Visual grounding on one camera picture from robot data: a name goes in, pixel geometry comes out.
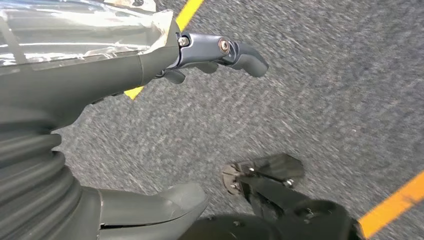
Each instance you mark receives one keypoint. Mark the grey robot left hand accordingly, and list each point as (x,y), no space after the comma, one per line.
(82,66)

